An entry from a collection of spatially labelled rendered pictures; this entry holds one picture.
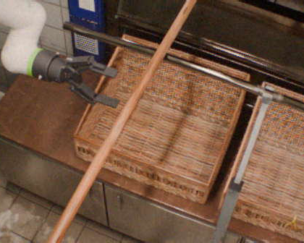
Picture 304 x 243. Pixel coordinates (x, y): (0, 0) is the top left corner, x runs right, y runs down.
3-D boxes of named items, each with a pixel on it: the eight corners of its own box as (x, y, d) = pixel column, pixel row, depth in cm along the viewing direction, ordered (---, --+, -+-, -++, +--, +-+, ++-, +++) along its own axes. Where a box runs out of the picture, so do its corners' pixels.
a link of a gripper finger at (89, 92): (69, 79, 157) (67, 81, 158) (95, 103, 161) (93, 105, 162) (75, 71, 159) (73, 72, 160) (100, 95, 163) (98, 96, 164)
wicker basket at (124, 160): (124, 74, 239) (122, 31, 217) (242, 115, 227) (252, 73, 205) (74, 158, 212) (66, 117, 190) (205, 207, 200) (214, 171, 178)
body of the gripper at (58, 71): (58, 50, 158) (85, 59, 156) (61, 69, 164) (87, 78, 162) (46, 67, 153) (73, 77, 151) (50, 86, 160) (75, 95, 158)
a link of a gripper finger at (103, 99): (94, 100, 160) (95, 101, 161) (115, 107, 159) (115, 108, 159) (99, 92, 162) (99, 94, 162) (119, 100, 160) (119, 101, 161)
